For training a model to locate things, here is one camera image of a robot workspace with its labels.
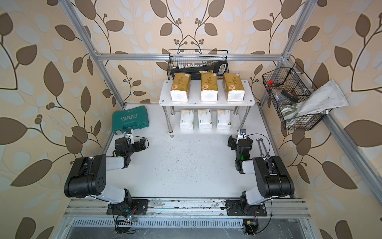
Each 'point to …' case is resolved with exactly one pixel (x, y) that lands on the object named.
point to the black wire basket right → (288, 86)
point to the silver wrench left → (258, 140)
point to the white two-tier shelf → (238, 119)
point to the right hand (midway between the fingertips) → (240, 136)
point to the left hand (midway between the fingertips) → (137, 138)
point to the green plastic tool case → (133, 118)
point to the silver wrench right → (267, 155)
